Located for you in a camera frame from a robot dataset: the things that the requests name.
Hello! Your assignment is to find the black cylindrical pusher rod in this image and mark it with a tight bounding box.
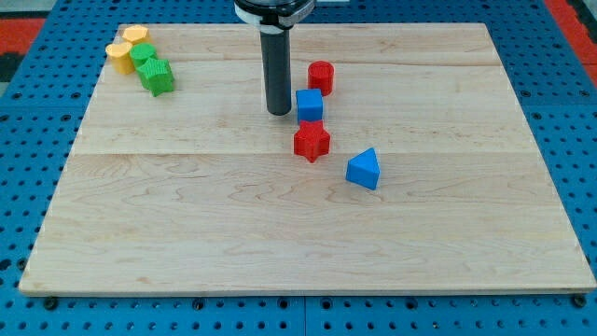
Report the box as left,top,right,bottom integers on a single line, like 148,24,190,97
260,26,292,116

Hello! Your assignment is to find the blue triangle block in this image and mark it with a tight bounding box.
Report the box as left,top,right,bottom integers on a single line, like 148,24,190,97
345,147,381,190

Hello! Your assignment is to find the light wooden board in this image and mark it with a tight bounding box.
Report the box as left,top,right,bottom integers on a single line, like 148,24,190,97
20,23,596,297

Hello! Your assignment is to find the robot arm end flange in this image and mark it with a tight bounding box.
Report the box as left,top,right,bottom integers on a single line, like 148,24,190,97
233,0,315,30

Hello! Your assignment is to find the yellow heart block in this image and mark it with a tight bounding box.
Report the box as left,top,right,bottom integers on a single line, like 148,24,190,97
105,41,135,75

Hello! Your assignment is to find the green cylinder block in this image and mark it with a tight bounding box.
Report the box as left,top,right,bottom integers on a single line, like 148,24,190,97
130,43,158,68

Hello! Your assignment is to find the yellow hexagon block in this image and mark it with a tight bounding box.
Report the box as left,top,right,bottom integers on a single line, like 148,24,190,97
121,24,152,45

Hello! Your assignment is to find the red star block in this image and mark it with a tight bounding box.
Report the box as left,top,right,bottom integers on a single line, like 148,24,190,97
294,119,331,163

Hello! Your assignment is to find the red cylinder block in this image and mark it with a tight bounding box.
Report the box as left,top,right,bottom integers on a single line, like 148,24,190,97
307,61,335,96

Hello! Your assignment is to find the blue cube block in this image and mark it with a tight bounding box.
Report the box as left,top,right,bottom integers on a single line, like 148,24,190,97
296,89,324,122

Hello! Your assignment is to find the green star block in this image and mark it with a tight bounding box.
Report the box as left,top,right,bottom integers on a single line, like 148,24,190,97
136,58,174,97

